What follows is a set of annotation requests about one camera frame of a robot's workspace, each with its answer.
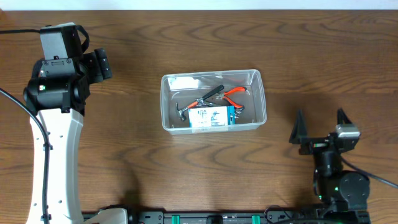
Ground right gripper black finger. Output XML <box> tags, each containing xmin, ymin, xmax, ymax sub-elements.
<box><xmin>337</xmin><ymin>108</ymin><xmax>352</xmax><ymax>124</ymax></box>
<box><xmin>289</xmin><ymin>110</ymin><xmax>308</xmax><ymax>144</ymax></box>

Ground blue white screwdriver box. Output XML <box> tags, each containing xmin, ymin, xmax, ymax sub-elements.
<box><xmin>188</xmin><ymin>106</ymin><xmax>236</xmax><ymax>128</ymax></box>

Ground red handled pliers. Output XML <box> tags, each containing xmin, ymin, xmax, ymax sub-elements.
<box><xmin>216</xmin><ymin>86</ymin><xmax>247</xmax><ymax>109</ymax></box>

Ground small black red hammer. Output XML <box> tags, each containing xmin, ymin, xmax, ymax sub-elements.
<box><xmin>176</xmin><ymin>85</ymin><xmax>224</xmax><ymax>121</ymax></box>

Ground silver combination wrench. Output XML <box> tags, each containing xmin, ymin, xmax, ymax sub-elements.
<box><xmin>234</xmin><ymin>107</ymin><xmax>244</xmax><ymax>121</ymax></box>

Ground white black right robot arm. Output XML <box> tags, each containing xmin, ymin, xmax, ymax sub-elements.
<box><xmin>289</xmin><ymin>109</ymin><xmax>371</xmax><ymax>223</ymax></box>

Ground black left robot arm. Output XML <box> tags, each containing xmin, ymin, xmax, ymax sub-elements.
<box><xmin>24</xmin><ymin>49</ymin><xmax>112</xmax><ymax>223</ymax></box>

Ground clear plastic container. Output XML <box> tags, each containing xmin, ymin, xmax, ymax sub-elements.
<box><xmin>160</xmin><ymin>69</ymin><xmax>267</xmax><ymax>134</ymax></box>

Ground black mounting rail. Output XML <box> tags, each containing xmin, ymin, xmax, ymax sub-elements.
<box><xmin>82</xmin><ymin>205</ymin><xmax>371</xmax><ymax>224</ymax></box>

